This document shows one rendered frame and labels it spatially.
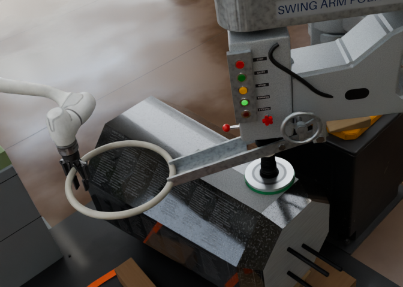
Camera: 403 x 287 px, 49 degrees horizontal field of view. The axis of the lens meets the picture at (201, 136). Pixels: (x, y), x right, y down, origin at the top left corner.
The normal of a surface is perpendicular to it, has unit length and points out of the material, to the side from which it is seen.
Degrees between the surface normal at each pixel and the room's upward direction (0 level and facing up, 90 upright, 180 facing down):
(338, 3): 90
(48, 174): 0
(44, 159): 0
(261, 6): 90
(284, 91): 90
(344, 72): 90
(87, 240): 0
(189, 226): 45
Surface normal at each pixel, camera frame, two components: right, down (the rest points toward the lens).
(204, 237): -0.60, -0.18
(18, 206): 0.64, 0.39
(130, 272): -0.15, -0.78
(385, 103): -0.01, 0.62
